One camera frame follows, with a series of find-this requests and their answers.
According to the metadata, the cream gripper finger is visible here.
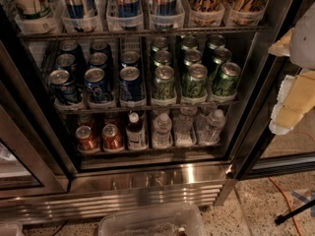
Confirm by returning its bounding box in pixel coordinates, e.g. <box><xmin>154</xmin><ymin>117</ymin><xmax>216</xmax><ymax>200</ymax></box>
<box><xmin>269</xmin><ymin>70</ymin><xmax>315</xmax><ymax>135</ymax></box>
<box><xmin>268</xmin><ymin>29</ymin><xmax>294</xmax><ymax>57</ymax></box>

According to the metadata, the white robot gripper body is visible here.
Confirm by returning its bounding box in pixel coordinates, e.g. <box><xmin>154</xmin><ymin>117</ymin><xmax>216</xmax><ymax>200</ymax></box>
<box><xmin>289</xmin><ymin>2</ymin><xmax>315</xmax><ymax>69</ymax></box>

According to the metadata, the green can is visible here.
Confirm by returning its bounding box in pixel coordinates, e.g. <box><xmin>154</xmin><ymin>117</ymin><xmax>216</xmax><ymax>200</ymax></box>
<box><xmin>151</xmin><ymin>36</ymin><xmax>169</xmax><ymax>54</ymax></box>
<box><xmin>183</xmin><ymin>64</ymin><xmax>208</xmax><ymax>98</ymax></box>
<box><xmin>203</xmin><ymin>34</ymin><xmax>225</xmax><ymax>61</ymax></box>
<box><xmin>208</xmin><ymin>47</ymin><xmax>232</xmax><ymax>80</ymax></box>
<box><xmin>183</xmin><ymin>49</ymin><xmax>202</xmax><ymax>69</ymax></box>
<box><xmin>154</xmin><ymin>65</ymin><xmax>174</xmax><ymax>100</ymax></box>
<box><xmin>153</xmin><ymin>50</ymin><xmax>172</xmax><ymax>69</ymax></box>
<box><xmin>212</xmin><ymin>62</ymin><xmax>241</xmax><ymax>97</ymax></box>
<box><xmin>179</xmin><ymin>35</ymin><xmax>199</xmax><ymax>53</ymax></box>

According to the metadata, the blue can front right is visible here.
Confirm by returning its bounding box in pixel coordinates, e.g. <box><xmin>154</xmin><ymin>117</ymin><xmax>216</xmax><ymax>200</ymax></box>
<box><xmin>119</xmin><ymin>67</ymin><xmax>144</xmax><ymax>101</ymax></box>

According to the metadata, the blue silver tall can middle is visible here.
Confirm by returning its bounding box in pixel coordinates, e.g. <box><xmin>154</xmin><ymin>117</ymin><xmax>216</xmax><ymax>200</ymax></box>
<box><xmin>113</xmin><ymin>0</ymin><xmax>142</xmax><ymax>19</ymax></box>

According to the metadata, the stainless steel fridge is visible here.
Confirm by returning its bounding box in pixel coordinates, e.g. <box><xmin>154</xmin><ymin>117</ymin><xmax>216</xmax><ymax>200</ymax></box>
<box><xmin>0</xmin><ymin>0</ymin><xmax>315</xmax><ymax>224</ymax></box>

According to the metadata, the blue can back middle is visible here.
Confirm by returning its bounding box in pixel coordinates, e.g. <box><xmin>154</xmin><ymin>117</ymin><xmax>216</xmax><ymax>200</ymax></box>
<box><xmin>90</xmin><ymin>40</ymin><xmax>111</xmax><ymax>57</ymax></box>

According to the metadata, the red can back right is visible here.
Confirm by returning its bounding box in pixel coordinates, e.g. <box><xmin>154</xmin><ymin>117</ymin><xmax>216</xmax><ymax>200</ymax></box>
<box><xmin>104</xmin><ymin>112</ymin><xmax>120</xmax><ymax>126</ymax></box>

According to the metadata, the red can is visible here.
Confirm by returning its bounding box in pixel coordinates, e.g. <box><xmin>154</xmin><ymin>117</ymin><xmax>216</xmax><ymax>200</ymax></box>
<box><xmin>104</xmin><ymin>112</ymin><xmax>120</xmax><ymax>126</ymax></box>
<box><xmin>75</xmin><ymin>126</ymin><xmax>99</xmax><ymax>153</ymax></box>
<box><xmin>78</xmin><ymin>114</ymin><xmax>95</xmax><ymax>128</ymax></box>
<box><xmin>101</xmin><ymin>124</ymin><xmax>124</xmax><ymax>150</ymax></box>

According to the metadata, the red can front right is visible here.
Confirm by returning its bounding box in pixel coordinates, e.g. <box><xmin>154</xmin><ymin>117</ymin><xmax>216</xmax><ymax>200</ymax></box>
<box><xmin>101</xmin><ymin>124</ymin><xmax>124</xmax><ymax>150</ymax></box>

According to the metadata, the blue can front middle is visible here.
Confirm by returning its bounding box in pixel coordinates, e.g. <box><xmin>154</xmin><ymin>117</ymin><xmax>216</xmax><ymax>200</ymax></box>
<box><xmin>85</xmin><ymin>68</ymin><xmax>112</xmax><ymax>103</ymax></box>

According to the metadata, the red can back left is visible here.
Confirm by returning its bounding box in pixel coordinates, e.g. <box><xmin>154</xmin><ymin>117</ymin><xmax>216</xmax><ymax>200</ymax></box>
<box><xmin>78</xmin><ymin>114</ymin><xmax>95</xmax><ymax>128</ymax></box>

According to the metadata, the blue can back left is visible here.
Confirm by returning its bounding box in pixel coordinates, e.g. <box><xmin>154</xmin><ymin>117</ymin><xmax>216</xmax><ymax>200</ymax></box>
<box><xmin>60</xmin><ymin>40</ymin><xmax>87</xmax><ymax>70</ymax></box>

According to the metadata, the red can front left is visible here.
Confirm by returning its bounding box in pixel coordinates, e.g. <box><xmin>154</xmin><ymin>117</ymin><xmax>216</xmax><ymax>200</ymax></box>
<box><xmin>75</xmin><ymin>126</ymin><xmax>99</xmax><ymax>153</ymax></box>

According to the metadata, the blue can front left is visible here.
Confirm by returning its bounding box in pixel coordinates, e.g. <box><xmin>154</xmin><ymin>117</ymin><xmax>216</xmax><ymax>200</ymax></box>
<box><xmin>48</xmin><ymin>69</ymin><xmax>82</xmax><ymax>105</ymax></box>

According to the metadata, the white tall can top shelf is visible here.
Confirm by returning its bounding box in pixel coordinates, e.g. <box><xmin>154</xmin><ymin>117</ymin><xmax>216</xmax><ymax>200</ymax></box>
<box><xmin>12</xmin><ymin>0</ymin><xmax>52</xmax><ymax>20</ymax></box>

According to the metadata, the clear water bottle right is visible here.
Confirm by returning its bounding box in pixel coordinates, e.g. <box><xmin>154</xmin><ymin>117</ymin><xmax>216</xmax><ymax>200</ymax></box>
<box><xmin>199</xmin><ymin>109</ymin><xmax>225</xmax><ymax>145</ymax></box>

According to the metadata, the clear water bottle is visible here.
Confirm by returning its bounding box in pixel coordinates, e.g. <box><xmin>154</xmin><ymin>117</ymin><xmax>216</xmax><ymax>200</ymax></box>
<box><xmin>153</xmin><ymin>113</ymin><xmax>172</xmax><ymax>148</ymax></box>
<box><xmin>199</xmin><ymin>109</ymin><xmax>225</xmax><ymax>145</ymax></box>

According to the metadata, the black tripod leg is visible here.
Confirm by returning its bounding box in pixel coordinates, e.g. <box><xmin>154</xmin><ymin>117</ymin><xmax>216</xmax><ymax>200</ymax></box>
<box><xmin>275</xmin><ymin>200</ymin><xmax>315</xmax><ymax>225</ymax></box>

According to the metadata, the clear water bottle left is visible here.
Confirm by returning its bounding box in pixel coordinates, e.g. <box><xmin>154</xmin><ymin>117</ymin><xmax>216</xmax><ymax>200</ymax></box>
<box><xmin>153</xmin><ymin>113</ymin><xmax>172</xmax><ymax>148</ymax></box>

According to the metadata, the brown drink bottle white cap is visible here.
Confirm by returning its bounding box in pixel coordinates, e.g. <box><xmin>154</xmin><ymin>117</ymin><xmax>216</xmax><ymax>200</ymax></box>
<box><xmin>126</xmin><ymin>112</ymin><xmax>148</xmax><ymax>150</ymax></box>

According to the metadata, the clear plastic bin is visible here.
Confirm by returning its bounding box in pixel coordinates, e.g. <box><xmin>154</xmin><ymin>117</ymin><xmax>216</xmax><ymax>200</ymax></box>
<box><xmin>98</xmin><ymin>204</ymin><xmax>207</xmax><ymax>236</ymax></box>

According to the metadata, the orange cable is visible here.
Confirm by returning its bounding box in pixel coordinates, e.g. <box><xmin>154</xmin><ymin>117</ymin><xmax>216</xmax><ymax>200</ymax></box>
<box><xmin>268</xmin><ymin>176</ymin><xmax>303</xmax><ymax>236</ymax></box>

